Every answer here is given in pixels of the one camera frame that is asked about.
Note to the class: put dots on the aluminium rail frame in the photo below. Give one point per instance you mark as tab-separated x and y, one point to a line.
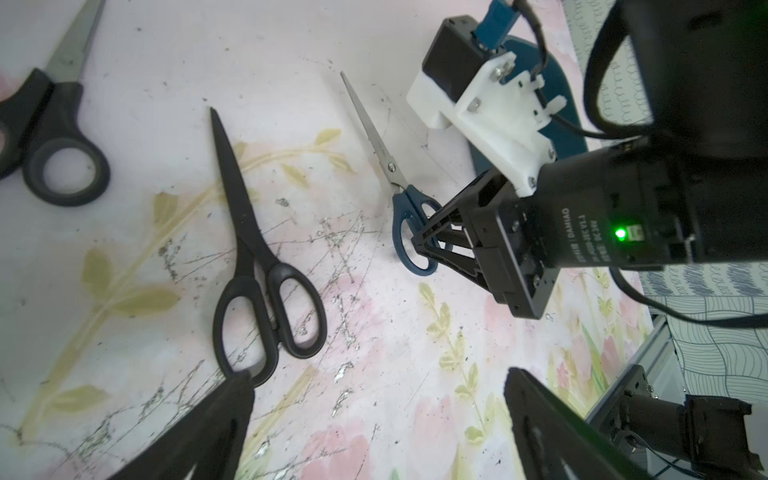
654	371

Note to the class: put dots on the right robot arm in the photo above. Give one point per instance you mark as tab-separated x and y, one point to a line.
678	92

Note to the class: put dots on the blue handled scissors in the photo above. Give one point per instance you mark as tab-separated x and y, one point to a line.
407	200

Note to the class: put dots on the all black scissors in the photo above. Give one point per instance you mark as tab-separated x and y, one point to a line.
258	277

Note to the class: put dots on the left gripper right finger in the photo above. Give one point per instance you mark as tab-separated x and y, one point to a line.
553	442

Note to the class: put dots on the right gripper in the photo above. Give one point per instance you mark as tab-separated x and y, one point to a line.
486	235

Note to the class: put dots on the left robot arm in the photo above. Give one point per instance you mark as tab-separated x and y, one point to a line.
708	432

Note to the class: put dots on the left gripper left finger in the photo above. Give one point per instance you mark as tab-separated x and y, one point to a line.
206	443

